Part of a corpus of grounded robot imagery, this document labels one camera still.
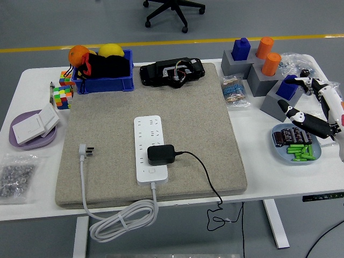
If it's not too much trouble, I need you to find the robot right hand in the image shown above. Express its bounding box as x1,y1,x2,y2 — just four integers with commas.
277,77,344,162

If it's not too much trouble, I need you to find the black plug adapter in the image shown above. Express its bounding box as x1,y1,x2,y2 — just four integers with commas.
147,144,176,166

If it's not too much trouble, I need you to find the white power strip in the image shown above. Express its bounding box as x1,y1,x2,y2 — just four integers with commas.
133,115,169,186

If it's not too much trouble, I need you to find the light blue tray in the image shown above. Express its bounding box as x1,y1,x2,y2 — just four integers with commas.
270,123,323,165

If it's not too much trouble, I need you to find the blue peg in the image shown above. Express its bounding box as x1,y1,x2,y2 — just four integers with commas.
231,37,252,61
276,74,302,102

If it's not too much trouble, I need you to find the pile of green cylinders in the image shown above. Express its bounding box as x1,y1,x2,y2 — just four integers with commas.
286,144,315,162

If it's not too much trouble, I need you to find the large crumpled clear bag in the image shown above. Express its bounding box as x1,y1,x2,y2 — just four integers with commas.
279,52,323,81

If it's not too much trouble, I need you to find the grey block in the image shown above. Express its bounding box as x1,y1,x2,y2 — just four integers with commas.
260,79,304,123
221,49,259,76
246,63,285,97

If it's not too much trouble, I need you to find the orange cylinder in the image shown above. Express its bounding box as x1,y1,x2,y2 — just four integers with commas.
255,37,275,60
261,52,282,77

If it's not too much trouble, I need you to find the black table control panel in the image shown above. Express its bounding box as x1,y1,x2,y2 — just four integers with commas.
302,192,344,203

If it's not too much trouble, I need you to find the clear bag of striped resistors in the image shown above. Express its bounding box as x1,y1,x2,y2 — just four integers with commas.
220,74,252,108

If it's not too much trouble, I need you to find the white table leg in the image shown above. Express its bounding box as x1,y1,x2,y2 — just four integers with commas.
73,216,89,258
262,199,290,249

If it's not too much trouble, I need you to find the black office chair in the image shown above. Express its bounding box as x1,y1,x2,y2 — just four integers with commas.
143,0,206,34

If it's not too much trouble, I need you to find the black pouch with red trim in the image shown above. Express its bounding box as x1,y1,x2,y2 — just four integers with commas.
71,52,131,81

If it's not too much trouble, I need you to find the grey-brown mat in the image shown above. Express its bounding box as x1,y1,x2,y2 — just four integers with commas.
55,63,248,209

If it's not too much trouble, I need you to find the blue plastic bin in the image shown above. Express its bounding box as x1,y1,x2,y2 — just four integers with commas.
71,49,135,95

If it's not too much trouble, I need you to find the large yellow lemon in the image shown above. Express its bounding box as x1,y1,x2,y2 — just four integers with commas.
98,43,125,58

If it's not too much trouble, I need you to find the orange fruit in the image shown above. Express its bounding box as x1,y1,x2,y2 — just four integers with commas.
68,45,91,68

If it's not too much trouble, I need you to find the orange-sided puzzle cube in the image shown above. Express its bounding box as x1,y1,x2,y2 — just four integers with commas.
59,70,76,87

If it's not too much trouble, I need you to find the white-edged puzzle cube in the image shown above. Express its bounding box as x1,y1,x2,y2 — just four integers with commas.
53,85,75,110

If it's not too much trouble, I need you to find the silver pen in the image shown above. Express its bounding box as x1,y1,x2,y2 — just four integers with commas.
49,81,56,108

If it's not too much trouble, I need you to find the purple tray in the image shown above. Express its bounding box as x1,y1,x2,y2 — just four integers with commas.
9,109,58,151

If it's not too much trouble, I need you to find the clear bag of metal nuts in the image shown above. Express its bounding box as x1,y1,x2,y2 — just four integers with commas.
0,153,45,205

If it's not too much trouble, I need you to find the thin black cable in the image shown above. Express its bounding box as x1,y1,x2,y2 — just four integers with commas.
305,220,344,258

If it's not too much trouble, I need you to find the black adapter cord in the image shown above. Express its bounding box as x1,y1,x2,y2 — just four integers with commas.
174,150,247,258

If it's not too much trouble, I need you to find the black electronic device with wires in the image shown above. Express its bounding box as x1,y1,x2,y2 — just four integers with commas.
139,57,206,89

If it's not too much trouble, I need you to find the white power cable with plug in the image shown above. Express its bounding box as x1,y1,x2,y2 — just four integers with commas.
78,144,160,243

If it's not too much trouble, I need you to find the small white wall switch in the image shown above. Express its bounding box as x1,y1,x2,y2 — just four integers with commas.
39,103,60,138

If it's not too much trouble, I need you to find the large white wall switch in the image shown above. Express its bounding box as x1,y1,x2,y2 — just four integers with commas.
12,113,46,145

